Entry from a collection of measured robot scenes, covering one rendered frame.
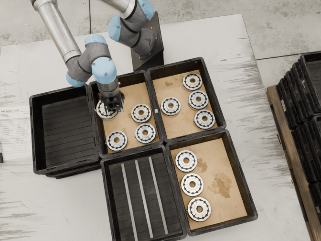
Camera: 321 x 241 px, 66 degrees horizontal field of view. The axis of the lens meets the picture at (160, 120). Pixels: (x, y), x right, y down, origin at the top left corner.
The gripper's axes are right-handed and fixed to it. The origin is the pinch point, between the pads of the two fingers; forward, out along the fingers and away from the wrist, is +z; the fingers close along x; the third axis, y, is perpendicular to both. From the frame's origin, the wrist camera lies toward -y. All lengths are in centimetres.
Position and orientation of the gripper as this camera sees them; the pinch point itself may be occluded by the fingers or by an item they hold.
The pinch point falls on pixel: (114, 106)
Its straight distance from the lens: 114.2
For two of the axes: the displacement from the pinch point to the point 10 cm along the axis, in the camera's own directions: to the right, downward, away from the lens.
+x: 9.7, -1.9, 1.3
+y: 2.2, 9.1, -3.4
